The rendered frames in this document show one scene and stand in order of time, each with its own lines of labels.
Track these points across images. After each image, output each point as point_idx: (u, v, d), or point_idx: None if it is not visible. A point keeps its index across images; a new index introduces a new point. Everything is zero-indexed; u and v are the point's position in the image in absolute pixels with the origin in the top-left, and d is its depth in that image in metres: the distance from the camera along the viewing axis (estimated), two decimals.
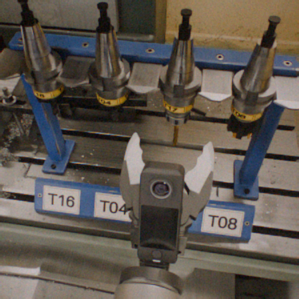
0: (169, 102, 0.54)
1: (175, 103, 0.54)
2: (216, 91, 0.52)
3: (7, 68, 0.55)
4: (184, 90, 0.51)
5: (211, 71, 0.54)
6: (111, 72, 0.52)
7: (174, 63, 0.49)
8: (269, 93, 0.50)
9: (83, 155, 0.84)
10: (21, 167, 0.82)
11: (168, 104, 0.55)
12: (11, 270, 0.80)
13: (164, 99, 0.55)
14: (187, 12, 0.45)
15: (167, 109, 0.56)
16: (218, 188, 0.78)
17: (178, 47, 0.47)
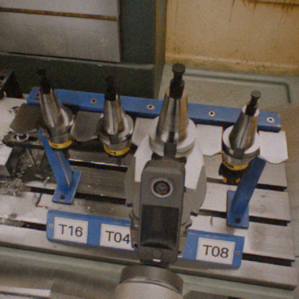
0: (159, 159, 0.48)
1: (166, 161, 0.47)
2: (208, 147, 0.60)
3: (26, 123, 0.63)
4: (176, 149, 0.45)
5: (204, 127, 0.62)
6: (117, 129, 0.60)
7: (165, 120, 0.43)
8: (253, 149, 0.58)
9: (89, 185, 0.92)
10: (33, 197, 0.90)
11: None
12: (24, 291, 0.88)
13: (154, 155, 0.49)
14: (179, 68, 0.38)
15: None
16: (212, 217, 0.86)
17: (169, 105, 0.41)
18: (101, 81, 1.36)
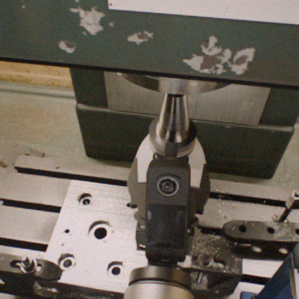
0: None
1: None
2: None
3: None
4: (177, 148, 0.45)
5: None
6: None
7: (165, 119, 0.43)
8: None
9: None
10: None
11: None
12: None
13: (155, 155, 0.49)
14: None
15: None
16: None
17: (169, 104, 0.41)
18: (222, 143, 1.14)
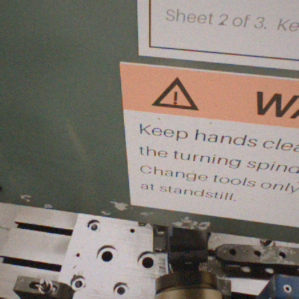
0: None
1: None
2: None
3: None
4: None
5: None
6: None
7: None
8: None
9: None
10: None
11: None
12: None
13: None
14: None
15: None
16: None
17: None
18: None
